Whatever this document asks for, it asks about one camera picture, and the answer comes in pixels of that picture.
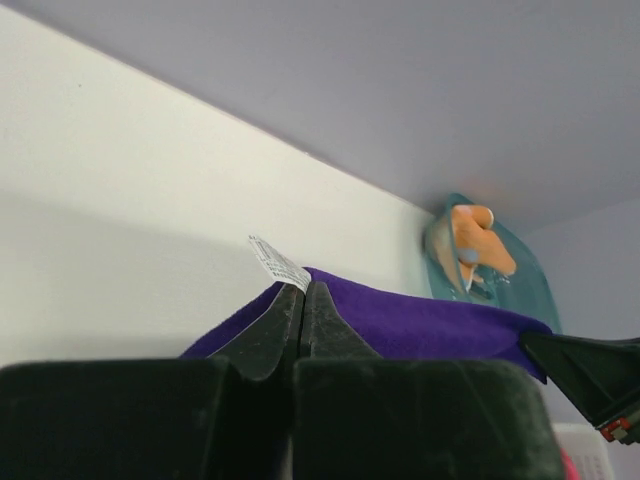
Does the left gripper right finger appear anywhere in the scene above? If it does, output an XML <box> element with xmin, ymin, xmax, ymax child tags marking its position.
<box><xmin>298</xmin><ymin>281</ymin><xmax>381</xmax><ymax>359</ymax></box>

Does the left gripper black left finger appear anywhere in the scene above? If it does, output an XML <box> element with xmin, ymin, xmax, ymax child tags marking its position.
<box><xmin>209</xmin><ymin>284</ymin><xmax>305</xmax><ymax>381</ymax></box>

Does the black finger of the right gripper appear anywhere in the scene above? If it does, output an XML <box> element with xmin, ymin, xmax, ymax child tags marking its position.
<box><xmin>519</xmin><ymin>332</ymin><xmax>639</xmax><ymax>445</ymax></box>

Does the purple towel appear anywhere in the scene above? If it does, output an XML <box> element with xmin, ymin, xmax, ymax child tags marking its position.
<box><xmin>183</xmin><ymin>268</ymin><xmax>550</xmax><ymax>381</ymax></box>

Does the pink towel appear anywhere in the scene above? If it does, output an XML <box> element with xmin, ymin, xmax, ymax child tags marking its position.
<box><xmin>561</xmin><ymin>449</ymin><xmax>581</xmax><ymax>480</ymax></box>

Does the white perforated basket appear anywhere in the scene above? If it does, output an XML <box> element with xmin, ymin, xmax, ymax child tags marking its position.
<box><xmin>552</xmin><ymin>423</ymin><xmax>615</xmax><ymax>480</ymax></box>

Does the orange towel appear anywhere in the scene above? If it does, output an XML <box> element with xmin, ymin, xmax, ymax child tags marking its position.
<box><xmin>429</xmin><ymin>204</ymin><xmax>517</xmax><ymax>293</ymax></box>

